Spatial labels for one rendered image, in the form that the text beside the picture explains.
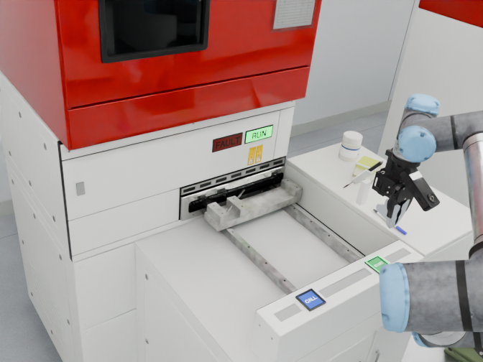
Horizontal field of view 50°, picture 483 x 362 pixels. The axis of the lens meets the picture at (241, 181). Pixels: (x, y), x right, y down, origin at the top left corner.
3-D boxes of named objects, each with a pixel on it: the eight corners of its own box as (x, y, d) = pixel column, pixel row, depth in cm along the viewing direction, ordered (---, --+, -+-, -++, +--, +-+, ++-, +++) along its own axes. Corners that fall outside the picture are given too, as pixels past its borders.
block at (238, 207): (226, 205, 176) (226, 197, 174) (233, 202, 178) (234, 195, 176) (239, 217, 171) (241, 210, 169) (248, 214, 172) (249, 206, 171)
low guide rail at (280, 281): (209, 220, 177) (210, 213, 175) (214, 219, 178) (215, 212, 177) (307, 314, 145) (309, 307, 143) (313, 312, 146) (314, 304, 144)
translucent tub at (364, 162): (351, 178, 182) (355, 161, 178) (359, 170, 187) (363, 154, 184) (371, 186, 178) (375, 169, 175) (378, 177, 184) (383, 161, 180)
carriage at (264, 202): (203, 219, 173) (204, 212, 171) (286, 190, 192) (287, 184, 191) (217, 232, 167) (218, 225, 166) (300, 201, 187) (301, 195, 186)
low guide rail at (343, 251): (269, 199, 192) (271, 192, 190) (274, 197, 193) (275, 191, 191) (371, 280, 159) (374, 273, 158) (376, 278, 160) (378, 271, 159)
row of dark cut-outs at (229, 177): (180, 194, 167) (180, 187, 165) (282, 162, 190) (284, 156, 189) (181, 195, 166) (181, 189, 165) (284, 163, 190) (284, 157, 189)
